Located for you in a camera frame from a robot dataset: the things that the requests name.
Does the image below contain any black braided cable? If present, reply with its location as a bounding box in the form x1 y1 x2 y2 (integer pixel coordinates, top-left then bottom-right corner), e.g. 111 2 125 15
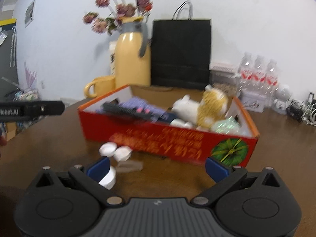
101 101 171 124

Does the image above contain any white round robot toy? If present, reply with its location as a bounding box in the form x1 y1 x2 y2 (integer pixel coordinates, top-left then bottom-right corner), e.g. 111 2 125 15
272 84 292 115

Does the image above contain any dried pink rose bouquet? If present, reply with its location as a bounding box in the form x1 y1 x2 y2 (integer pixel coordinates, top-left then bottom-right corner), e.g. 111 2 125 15
83 0 153 35

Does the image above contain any small white round cap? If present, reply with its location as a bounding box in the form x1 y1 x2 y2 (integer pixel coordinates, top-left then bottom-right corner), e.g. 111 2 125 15
114 146 132 162

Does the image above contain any purple drawstring pouch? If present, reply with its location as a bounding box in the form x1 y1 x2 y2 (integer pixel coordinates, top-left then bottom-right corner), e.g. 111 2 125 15
96 96 177 124

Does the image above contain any clear food container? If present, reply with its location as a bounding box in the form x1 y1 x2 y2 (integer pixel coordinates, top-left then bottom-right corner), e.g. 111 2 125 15
209 62 241 97

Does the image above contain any yellow ceramic mug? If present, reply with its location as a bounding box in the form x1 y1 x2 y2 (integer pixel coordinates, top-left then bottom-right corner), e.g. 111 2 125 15
84 75 115 99

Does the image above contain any water bottle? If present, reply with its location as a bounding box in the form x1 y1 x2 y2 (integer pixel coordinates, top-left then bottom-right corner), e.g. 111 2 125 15
265 59 278 102
239 53 253 93
252 55 266 94

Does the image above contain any tangled cables pile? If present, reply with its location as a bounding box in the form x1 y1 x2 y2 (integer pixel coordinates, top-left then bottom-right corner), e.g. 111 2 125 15
283 92 316 126

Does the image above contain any left water bottle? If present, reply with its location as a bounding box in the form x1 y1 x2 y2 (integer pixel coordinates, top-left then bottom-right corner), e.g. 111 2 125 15
239 53 253 93

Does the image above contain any thin translucent strip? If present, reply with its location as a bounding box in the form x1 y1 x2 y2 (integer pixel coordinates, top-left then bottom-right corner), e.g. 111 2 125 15
115 160 143 173

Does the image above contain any yellow thermos jug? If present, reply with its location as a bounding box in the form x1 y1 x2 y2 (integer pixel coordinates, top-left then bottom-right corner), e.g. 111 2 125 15
114 17 151 88

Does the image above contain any red cardboard box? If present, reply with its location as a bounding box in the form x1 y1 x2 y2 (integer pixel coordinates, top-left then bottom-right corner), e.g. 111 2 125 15
78 85 260 167

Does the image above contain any black paper bag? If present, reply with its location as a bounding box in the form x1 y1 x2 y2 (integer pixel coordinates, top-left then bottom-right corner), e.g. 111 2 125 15
151 0 212 90

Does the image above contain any middle water bottle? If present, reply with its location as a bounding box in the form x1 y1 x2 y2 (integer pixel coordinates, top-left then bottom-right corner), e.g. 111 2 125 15
252 55 266 94

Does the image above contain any large white bottle cap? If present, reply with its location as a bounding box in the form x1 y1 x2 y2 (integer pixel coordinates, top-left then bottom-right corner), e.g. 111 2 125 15
99 166 116 190

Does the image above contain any iridescent plastic wrapped item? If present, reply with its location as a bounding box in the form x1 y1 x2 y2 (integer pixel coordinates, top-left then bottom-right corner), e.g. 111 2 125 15
211 117 241 134

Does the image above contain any small grey tin box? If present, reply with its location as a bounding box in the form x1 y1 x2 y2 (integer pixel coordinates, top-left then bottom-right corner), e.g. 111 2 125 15
240 89 266 113

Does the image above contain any white yellow plush alpaca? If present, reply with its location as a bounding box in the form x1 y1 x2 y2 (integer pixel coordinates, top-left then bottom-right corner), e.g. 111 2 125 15
171 85 229 128

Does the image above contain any right water bottle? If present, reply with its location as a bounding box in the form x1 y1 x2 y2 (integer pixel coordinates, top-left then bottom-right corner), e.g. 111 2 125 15
265 59 278 102

